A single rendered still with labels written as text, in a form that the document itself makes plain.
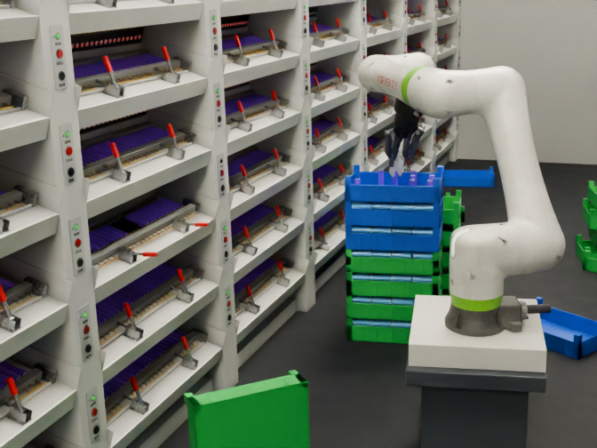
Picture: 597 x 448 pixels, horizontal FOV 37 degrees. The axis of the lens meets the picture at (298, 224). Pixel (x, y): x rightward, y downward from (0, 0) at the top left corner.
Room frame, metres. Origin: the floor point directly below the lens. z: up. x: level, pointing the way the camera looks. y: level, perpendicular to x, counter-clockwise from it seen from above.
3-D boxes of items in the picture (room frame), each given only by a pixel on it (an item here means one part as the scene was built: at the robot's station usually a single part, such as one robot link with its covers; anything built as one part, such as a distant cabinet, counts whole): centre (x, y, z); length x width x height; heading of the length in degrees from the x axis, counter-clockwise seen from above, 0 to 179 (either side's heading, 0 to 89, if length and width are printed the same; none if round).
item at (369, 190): (2.84, -0.32, 0.52); 0.30 x 0.20 x 0.08; 77
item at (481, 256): (2.05, -0.44, 0.49); 0.16 x 0.13 x 0.19; 107
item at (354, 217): (2.84, -0.32, 0.44); 0.30 x 0.20 x 0.08; 77
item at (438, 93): (2.26, -0.36, 0.88); 0.18 x 0.13 x 0.12; 17
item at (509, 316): (2.05, -0.48, 0.37); 0.26 x 0.15 x 0.06; 90
